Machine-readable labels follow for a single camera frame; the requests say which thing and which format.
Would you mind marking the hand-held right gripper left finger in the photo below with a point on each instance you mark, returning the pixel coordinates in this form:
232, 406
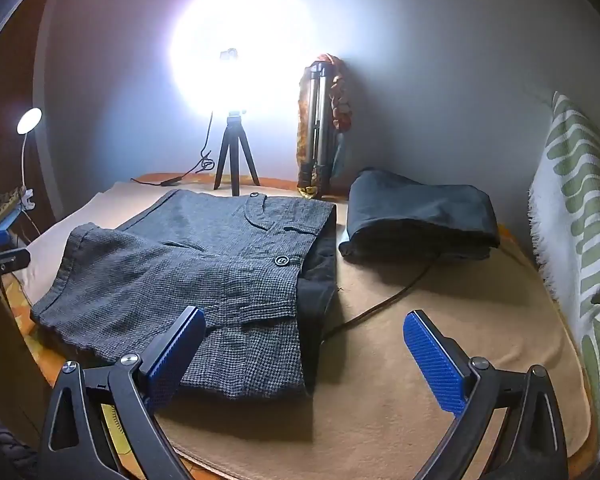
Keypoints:
175, 360

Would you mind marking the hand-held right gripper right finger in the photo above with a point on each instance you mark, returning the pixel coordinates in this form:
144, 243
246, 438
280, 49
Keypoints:
432, 362

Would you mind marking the grey checked pants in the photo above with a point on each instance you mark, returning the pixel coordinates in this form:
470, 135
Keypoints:
205, 260

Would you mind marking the dark folded pants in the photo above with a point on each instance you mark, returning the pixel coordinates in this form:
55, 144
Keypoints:
420, 210

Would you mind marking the patterned box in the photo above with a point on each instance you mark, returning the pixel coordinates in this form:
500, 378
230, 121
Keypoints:
0, 207

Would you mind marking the white desk lamp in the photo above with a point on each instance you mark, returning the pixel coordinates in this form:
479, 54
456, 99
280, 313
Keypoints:
30, 120

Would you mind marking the green white patterned cushion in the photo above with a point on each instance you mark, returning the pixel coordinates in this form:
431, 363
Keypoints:
570, 210

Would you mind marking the small black tripod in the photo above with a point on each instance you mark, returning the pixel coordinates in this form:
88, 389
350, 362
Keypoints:
235, 135

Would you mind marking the folded silver tripod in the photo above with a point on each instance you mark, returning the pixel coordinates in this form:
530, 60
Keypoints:
341, 100
316, 125

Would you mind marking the black phone holder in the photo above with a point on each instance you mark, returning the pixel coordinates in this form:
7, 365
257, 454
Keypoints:
229, 54

